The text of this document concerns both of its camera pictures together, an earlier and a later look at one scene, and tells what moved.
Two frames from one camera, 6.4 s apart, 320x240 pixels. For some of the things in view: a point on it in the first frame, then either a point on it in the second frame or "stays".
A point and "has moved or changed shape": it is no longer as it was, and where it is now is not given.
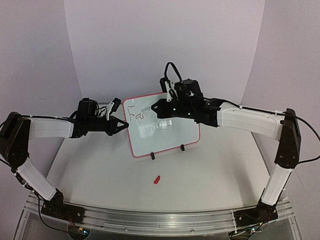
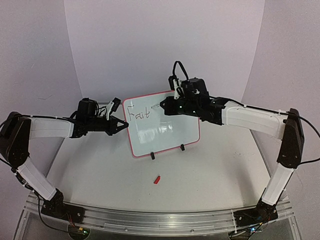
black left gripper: [112, 124] stays
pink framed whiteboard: [148, 134] stays
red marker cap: [157, 180] stays
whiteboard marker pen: [147, 109] has moved or changed shape
